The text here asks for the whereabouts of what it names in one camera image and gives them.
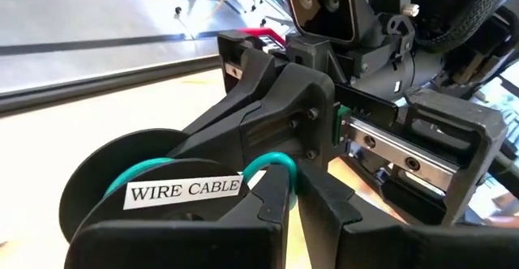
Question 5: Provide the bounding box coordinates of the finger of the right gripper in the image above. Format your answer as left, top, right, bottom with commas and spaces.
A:
168, 64, 337, 169
182, 48, 281, 135

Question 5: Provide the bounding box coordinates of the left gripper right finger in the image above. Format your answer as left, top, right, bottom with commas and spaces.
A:
294, 161, 519, 269

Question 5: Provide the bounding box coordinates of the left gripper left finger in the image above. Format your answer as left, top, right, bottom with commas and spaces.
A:
64, 165, 294, 269

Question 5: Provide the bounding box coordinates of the long green wire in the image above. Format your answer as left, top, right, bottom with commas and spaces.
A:
104, 151, 300, 199

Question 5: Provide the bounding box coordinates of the black labelled wire spool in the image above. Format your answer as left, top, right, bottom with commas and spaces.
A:
58, 127, 253, 244

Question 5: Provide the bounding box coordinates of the red plastic bin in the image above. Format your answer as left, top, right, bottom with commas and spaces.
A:
238, 27, 287, 48

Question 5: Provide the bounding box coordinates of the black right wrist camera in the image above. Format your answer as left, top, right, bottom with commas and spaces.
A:
282, 0, 358, 46

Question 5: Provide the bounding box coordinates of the black table frame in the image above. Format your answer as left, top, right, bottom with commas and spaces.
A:
0, 53, 223, 117

